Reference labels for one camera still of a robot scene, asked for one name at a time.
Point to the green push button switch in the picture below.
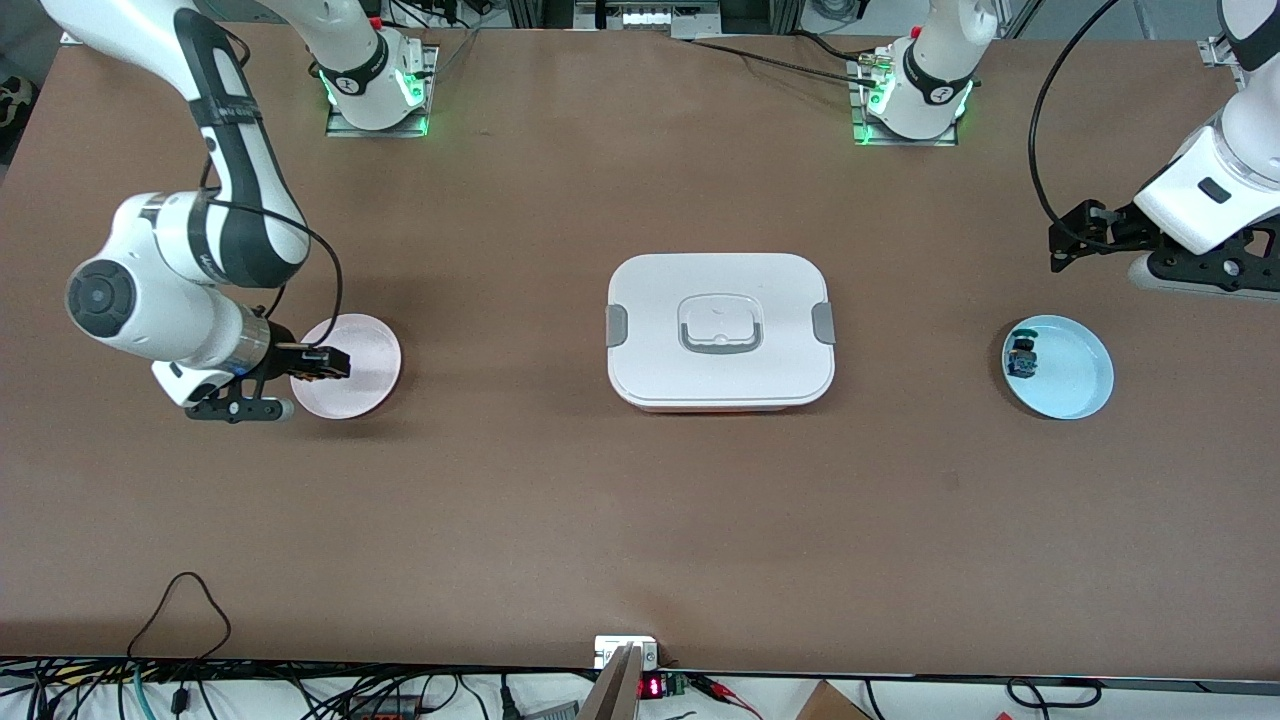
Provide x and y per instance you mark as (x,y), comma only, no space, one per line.
(1022,360)

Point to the white lunch box grey clips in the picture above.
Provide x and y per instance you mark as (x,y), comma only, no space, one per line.
(660,360)

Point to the orange red device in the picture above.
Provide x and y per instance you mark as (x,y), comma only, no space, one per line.
(380,708)

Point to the red clip lead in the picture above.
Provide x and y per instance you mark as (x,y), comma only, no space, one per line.
(725,693)

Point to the tan black patterned object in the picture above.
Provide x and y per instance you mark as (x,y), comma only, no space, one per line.
(15,95)

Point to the round pink plate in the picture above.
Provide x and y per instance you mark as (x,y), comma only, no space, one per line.
(365,385)

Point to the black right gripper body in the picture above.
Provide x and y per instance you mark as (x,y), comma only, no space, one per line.
(286,356)

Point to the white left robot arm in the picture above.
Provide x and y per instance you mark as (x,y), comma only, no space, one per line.
(1190,210)

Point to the red LED display board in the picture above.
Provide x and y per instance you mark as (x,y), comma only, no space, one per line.
(652,687)

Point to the aluminium profile bar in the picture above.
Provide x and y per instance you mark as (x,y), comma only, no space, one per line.
(615,695)

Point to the white lit device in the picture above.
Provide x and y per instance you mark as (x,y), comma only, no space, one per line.
(650,18)

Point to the aluminium corner bracket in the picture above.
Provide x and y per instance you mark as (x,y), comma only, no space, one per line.
(72,38)
(1218,52)

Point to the round light blue plate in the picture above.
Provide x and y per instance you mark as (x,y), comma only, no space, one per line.
(1075,375)

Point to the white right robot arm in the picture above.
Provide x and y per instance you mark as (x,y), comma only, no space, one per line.
(150,310)

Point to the small white box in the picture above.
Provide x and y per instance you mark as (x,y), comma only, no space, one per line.
(615,650)

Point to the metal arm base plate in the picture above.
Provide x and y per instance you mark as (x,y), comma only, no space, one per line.
(350,131)
(900,142)

